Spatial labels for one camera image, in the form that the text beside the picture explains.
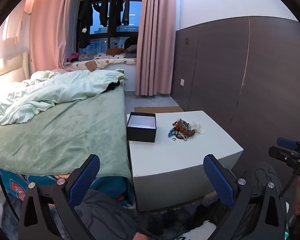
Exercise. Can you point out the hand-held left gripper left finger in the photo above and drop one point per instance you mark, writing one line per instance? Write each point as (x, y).
(86, 180)

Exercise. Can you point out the bed with green sheet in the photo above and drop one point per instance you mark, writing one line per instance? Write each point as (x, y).
(65, 135)

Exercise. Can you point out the black cloth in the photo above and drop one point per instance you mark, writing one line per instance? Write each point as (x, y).
(113, 86)

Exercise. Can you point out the black jewelry box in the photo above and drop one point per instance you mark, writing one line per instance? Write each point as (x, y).
(141, 135)

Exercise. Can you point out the pile of mixed jewelry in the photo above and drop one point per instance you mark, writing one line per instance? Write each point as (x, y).
(182, 136)

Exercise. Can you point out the dark pillows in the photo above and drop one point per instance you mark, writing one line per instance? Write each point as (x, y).
(131, 47)

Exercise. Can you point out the pink curtain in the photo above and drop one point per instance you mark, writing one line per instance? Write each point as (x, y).
(47, 30)
(155, 42)

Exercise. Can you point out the person's left leg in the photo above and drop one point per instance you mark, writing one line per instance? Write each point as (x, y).
(102, 217)

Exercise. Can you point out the window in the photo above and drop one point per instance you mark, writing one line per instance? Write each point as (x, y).
(134, 15)

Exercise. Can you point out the flat brown cardboard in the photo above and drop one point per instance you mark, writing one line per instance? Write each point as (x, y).
(160, 109)

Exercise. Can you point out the pale green duvet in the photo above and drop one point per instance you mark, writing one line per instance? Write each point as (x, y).
(52, 90)

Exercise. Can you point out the small green packet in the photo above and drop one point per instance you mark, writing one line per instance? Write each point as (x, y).
(121, 73)

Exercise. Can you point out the brown plush toy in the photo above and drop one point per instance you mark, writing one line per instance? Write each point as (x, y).
(113, 50)

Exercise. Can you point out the pink and grey clothes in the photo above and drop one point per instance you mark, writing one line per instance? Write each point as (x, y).
(80, 56)

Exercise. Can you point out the white low table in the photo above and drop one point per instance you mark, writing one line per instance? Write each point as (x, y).
(180, 160)

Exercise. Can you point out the white fuzzy cloth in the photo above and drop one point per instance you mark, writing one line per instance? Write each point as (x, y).
(202, 230)

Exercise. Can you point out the dark fluffy rug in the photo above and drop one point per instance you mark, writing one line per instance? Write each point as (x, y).
(170, 222)

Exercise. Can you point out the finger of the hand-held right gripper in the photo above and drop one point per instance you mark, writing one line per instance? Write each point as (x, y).
(282, 156)
(286, 142)

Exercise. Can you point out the white gauze pouch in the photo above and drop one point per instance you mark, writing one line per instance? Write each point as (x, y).
(197, 127)

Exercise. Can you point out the dark hanging garment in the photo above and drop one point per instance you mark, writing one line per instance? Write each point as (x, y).
(126, 12)
(96, 5)
(84, 17)
(104, 12)
(115, 15)

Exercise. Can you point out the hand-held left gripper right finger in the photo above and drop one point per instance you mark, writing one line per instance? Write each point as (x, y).
(218, 180)

